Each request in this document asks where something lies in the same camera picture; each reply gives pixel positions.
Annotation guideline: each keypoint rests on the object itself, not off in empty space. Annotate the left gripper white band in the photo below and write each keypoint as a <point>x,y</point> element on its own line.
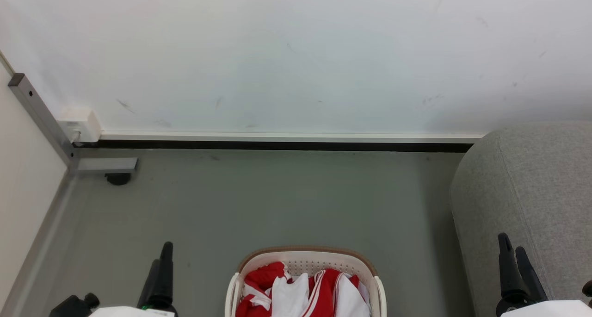
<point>134,312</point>

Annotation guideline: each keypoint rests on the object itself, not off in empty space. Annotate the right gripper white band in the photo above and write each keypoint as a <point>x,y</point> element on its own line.
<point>550,309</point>

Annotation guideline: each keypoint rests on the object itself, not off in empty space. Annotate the red garment white stripes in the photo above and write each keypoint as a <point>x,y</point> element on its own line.
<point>323,289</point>

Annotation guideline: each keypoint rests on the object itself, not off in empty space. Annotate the grey fabric sofa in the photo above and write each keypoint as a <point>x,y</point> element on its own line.
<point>532,192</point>

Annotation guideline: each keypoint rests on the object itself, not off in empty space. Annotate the white laundry basket brown rim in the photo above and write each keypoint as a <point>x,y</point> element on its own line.
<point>305,257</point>

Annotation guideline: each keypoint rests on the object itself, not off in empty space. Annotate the white partition panel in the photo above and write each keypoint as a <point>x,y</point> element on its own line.
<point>23,178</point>

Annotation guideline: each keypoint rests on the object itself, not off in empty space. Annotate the white plastic junction box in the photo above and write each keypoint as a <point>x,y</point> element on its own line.
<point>81,125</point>

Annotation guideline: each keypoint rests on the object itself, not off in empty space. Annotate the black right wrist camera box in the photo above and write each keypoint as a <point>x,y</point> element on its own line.
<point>588,288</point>

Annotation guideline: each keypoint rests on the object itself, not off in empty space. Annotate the black round frame foot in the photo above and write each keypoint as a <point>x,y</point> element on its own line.
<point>118,178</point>

